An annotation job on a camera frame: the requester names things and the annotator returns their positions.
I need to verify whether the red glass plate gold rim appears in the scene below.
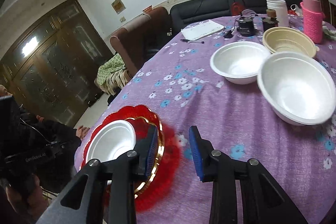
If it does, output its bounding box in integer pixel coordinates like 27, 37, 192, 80
80, 105, 181, 212

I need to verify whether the small white foam bowl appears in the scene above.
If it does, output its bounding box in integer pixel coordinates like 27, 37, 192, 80
84, 120, 136, 163

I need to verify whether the large white foam bowl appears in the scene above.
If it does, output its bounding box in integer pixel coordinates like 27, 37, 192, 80
257, 52, 335, 126

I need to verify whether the medium white foam bowl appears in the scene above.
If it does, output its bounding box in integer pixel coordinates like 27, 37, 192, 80
210, 41, 270, 85

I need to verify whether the person's left hand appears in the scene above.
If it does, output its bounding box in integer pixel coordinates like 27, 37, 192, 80
6, 174, 49, 223

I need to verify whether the dark wooden door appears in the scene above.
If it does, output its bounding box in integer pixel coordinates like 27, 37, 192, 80
1, 0, 113, 126

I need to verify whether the purple floral tablecloth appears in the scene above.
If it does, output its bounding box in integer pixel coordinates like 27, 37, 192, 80
74, 13, 336, 224

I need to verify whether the green patterned cloth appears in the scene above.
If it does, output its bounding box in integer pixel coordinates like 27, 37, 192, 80
94, 53, 131, 96

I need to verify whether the brown armchair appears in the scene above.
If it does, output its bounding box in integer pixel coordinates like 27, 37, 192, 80
109, 7, 172, 76

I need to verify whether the beige plastic bowl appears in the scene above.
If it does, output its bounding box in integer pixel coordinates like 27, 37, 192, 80
262, 27, 318, 58

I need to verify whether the small black charger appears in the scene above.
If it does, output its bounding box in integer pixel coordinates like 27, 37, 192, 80
223, 30, 233, 39

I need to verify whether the black pen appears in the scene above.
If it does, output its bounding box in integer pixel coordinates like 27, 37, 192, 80
180, 39, 205, 44

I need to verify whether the black round jar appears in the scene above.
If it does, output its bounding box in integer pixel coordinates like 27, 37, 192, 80
236, 16, 255, 37

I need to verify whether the white notepad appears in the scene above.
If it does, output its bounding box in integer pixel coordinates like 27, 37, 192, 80
181, 20, 225, 40

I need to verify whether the dark brown jar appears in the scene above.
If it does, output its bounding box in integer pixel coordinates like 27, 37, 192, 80
261, 9, 278, 31

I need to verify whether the white crumpled tissue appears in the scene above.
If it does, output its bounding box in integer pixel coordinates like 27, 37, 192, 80
322, 25, 336, 41

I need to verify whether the red bag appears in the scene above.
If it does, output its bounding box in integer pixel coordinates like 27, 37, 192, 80
231, 2, 245, 16

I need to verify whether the pink knitted sleeve bottle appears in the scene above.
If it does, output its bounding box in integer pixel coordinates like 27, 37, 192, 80
300, 0, 324, 44

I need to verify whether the white plastic container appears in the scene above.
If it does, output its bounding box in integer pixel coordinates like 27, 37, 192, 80
266, 0, 289, 27

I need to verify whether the black leather sofa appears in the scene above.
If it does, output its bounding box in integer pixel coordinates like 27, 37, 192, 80
170, 0, 302, 35

